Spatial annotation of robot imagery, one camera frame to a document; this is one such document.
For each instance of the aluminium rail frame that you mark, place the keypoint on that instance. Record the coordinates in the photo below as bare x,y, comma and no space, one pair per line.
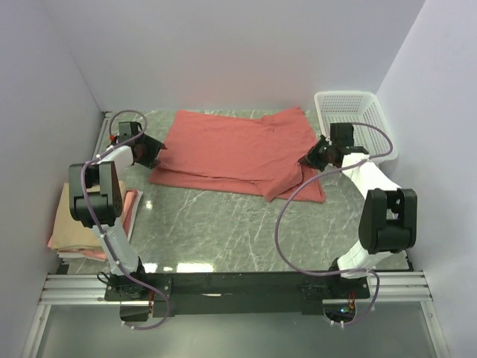
86,290

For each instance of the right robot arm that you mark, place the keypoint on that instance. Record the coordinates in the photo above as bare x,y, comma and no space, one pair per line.
388,223

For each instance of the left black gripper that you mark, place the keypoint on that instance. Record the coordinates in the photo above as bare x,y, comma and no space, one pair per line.
155,147

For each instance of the white plastic basket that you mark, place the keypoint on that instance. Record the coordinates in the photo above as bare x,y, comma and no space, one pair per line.
363,109

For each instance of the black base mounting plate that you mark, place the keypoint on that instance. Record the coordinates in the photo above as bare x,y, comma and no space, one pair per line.
232,293

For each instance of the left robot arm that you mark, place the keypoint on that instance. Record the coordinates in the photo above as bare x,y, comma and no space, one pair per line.
95,198

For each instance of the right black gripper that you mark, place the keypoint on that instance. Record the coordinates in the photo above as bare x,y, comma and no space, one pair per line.
323,142

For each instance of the folded white t shirt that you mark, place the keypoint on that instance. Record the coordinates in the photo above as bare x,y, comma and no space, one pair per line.
131,203

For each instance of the folded pink t shirt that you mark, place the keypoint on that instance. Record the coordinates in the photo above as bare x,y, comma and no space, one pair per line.
71,240

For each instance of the red t shirt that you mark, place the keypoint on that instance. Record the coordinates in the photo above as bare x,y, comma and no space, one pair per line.
248,156

